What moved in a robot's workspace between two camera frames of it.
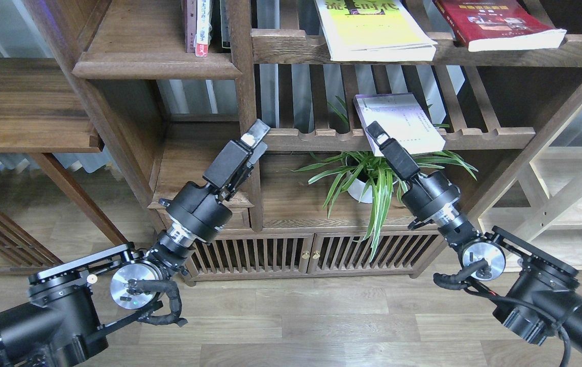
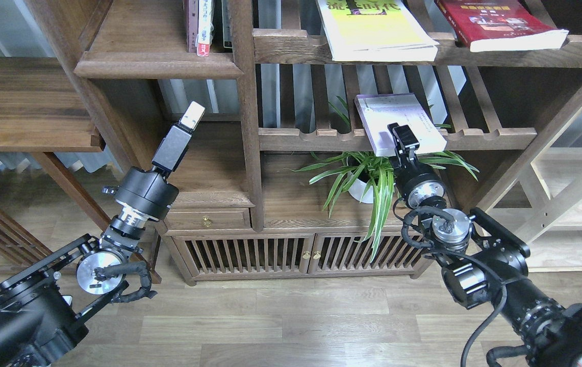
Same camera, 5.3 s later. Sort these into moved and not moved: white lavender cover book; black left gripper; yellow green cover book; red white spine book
Moved: black left gripper
Not moved: yellow green cover book; red white spine book; white lavender cover book
